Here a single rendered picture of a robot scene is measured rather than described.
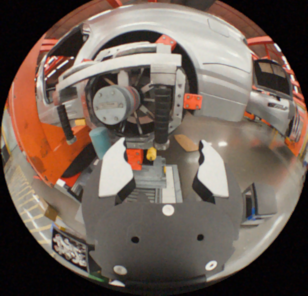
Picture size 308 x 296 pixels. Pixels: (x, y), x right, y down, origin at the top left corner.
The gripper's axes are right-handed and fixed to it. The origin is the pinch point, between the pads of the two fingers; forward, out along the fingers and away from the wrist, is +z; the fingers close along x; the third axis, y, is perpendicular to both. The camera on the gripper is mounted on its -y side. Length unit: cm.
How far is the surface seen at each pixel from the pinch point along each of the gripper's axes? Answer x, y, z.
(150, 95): -7, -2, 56
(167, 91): 1.0, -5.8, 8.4
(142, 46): -4.5, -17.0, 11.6
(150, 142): -5.1, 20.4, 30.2
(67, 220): -89, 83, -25
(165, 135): 1.1, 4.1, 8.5
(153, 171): -5, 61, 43
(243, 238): 85, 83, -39
